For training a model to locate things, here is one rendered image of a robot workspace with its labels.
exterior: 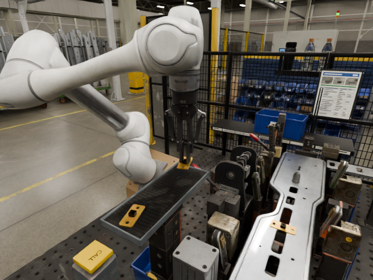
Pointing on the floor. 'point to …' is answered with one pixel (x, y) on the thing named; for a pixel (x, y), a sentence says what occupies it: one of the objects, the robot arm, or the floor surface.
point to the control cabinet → (278, 43)
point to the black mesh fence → (267, 96)
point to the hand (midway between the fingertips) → (185, 151)
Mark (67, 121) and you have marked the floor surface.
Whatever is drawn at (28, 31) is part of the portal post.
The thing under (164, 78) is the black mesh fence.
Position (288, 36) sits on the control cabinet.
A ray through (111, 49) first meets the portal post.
